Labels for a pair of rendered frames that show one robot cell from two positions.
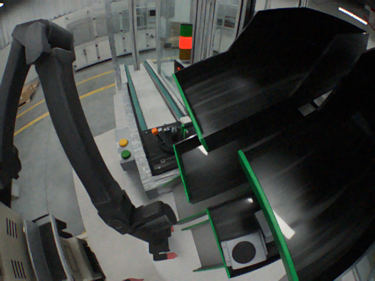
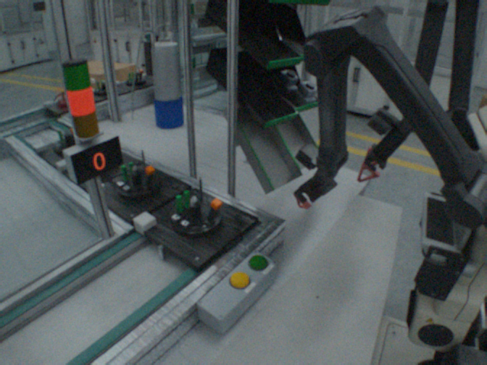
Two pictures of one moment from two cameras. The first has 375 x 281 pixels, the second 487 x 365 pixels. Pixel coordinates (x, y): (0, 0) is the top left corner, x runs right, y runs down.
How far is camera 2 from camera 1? 0.94 m
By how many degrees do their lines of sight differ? 81
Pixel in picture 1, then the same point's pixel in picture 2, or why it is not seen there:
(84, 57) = not seen: outside the picture
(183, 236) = (295, 207)
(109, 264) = (383, 240)
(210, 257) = not seen: hidden behind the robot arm
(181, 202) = (276, 179)
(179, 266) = (324, 200)
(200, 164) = (270, 114)
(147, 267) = (348, 217)
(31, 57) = not seen: hidden behind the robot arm
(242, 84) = (265, 50)
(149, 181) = (271, 224)
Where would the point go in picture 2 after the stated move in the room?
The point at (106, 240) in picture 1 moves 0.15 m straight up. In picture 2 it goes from (367, 256) to (380, 216)
